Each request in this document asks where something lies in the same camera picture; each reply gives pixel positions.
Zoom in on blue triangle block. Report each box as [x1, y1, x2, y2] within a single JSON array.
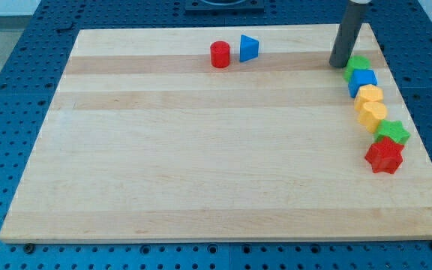
[[239, 34, 260, 62]]

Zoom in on red cylinder block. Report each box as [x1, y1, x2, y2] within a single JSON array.
[[210, 40, 230, 68]]

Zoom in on blue cube block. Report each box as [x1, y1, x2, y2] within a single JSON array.
[[348, 70, 378, 98]]

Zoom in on yellow hexagon block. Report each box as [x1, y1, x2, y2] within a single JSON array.
[[354, 84, 384, 112]]

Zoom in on green cylinder block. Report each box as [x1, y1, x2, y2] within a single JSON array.
[[343, 55, 371, 82]]

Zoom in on yellow heart block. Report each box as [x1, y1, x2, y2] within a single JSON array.
[[357, 101, 388, 134]]

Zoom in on red star block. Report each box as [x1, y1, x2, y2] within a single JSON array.
[[364, 136, 404, 174]]

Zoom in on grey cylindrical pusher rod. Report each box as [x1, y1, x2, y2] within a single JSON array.
[[328, 0, 371, 68]]

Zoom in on green star block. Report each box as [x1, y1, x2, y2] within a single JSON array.
[[373, 120, 411, 145]]

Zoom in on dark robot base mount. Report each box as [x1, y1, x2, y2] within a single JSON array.
[[184, 0, 265, 12]]

